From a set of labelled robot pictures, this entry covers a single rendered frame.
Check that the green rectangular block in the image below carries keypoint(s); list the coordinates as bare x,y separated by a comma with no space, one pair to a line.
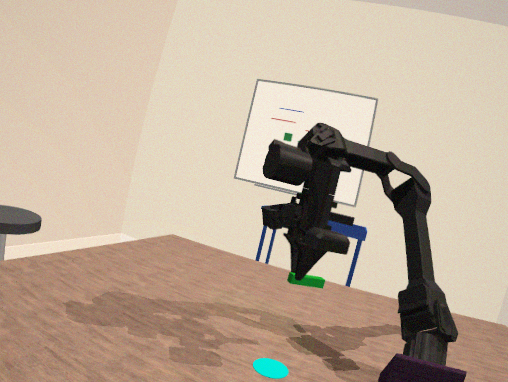
309,281

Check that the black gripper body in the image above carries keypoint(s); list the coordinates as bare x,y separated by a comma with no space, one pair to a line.
318,234

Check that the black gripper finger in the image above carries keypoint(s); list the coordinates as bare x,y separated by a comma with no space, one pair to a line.
307,257
293,251

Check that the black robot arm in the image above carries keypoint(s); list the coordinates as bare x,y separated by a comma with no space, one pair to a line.
320,156

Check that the cyan circle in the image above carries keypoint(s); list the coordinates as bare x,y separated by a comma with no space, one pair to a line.
270,368

